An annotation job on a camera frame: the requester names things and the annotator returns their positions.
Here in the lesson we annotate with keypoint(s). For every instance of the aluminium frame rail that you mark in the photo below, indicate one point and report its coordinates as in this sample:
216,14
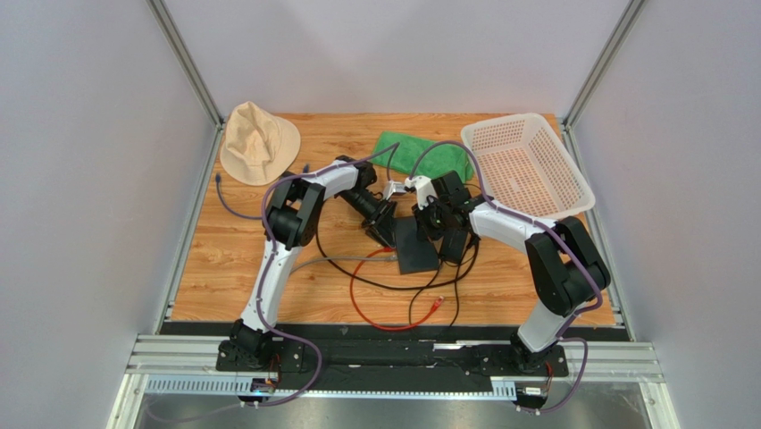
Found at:
188,374

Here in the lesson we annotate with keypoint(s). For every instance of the white plastic basket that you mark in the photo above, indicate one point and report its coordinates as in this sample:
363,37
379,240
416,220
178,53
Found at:
526,166

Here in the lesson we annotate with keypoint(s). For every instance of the beige bucket hat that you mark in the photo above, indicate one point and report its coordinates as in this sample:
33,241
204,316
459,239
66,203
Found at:
258,147

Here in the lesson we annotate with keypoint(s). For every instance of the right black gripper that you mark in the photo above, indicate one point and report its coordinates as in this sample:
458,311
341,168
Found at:
429,222

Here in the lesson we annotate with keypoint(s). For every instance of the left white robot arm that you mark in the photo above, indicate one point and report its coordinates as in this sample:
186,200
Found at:
292,208

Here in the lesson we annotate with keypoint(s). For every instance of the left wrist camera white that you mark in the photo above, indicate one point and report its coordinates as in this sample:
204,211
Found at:
394,189

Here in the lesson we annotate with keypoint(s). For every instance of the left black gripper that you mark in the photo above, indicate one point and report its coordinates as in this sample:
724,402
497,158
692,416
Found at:
380,224

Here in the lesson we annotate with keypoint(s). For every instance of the black network switch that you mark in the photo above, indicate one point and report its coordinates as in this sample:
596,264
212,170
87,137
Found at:
414,255

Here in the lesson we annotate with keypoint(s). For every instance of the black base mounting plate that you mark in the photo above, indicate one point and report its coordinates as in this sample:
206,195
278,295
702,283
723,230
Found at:
355,357

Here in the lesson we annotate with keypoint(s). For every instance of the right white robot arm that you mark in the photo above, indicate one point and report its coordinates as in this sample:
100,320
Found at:
567,270

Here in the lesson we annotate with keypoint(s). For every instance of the green cloth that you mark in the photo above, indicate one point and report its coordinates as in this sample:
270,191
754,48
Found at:
437,162

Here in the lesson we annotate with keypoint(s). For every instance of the black power adapter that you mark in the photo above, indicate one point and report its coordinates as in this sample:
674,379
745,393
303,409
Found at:
453,245

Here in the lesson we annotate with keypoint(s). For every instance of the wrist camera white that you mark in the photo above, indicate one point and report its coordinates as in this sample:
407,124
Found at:
394,189
423,189

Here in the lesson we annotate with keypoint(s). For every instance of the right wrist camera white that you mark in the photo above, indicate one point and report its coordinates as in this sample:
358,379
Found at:
423,189

